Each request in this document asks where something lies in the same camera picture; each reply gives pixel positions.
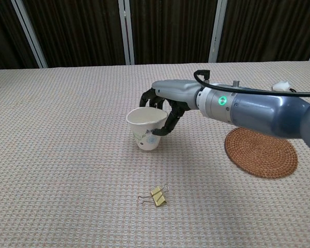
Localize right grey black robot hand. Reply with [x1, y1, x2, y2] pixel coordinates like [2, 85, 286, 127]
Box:
[139, 80, 205, 137]

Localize white printed paper cup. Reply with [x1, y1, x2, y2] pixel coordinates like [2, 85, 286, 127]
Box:
[126, 107, 169, 151]

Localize round brown woven coaster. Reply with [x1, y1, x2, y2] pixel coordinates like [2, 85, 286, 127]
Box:
[224, 127, 299, 179]

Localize white clip with black loop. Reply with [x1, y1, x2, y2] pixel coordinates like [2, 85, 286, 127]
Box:
[271, 81, 298, 92]

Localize yellow binder clip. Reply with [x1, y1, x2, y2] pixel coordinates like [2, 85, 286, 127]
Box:
[137, 183, 169, 208]

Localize patterned woven tablecloth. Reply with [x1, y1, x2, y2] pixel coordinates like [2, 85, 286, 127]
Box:
[0, 60, 310, 248]

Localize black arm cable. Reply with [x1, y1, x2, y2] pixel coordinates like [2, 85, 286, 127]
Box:
[193, 69, 310, 98]

